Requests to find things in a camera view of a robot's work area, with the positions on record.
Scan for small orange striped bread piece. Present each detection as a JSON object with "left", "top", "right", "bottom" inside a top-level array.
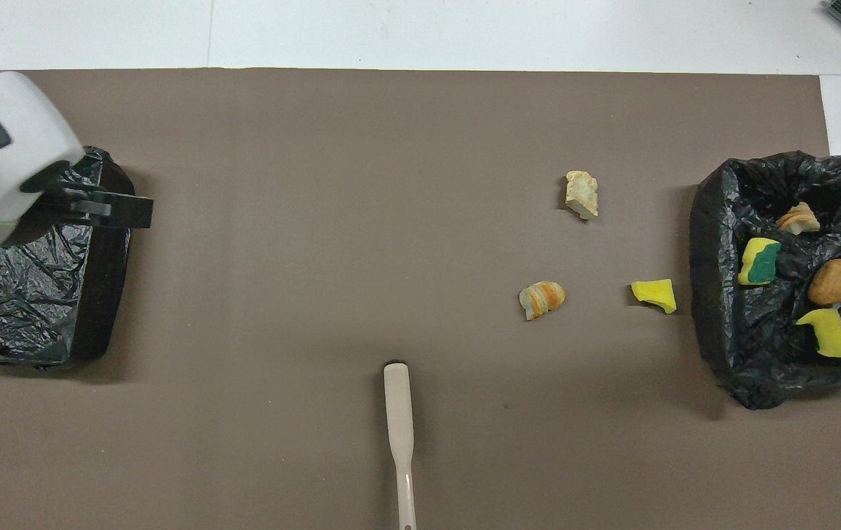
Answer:
[{"left": 519, "top": 280, "right": 567, "bottom": 322}]

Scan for notched yellow sponge piece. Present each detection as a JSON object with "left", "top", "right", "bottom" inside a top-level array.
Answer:
[{"left": 794, "top": 308, "right": 841, "bottom": 359}]

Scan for yellow green scrub sponge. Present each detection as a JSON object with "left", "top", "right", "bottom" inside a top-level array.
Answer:
[{"left": 737, "top": 237, "right": 783, "bottom": 286}]

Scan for large brown table mat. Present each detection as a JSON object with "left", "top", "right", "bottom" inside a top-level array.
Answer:
[{"left": 0, "top": 68, "right": 841, "bottom": 530}]

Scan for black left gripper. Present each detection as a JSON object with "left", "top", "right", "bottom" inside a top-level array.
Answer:
[{"left": 1, "top": 155, "right": 155, "bottom": 247}]

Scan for black bag lined bin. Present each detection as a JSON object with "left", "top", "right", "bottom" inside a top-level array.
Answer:
[
  {"left": 0, "top": 145, "right": 135, "bottom": 369},
  {"left": 689, "top": 150, "right": 841, "bottom": 411}
]

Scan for pale cream bread piece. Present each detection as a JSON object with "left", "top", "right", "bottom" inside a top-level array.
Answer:
[{"left": 565, "top": 171, "right": 600, "bottom": 221}]

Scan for brown round bread roll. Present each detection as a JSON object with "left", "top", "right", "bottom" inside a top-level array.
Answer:
[{"left": 807, "top": 258, "right": 841, "bottom": 308}]

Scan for large orange striped bread chunk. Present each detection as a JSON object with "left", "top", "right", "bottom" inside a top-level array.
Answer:
[{"left": 776, "top": 202, "right": 821, "bottom": 236}]

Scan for beige hand brush black bristles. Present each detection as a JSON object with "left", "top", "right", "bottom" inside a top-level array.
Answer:
[{"left": 383, "top": 361, "right": 418, "bottom": 530}]

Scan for small yellow sponge wedge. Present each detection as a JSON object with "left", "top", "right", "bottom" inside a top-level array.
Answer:
[{"left": 631, "top": 278, "right": 678, "bottom": 315}]

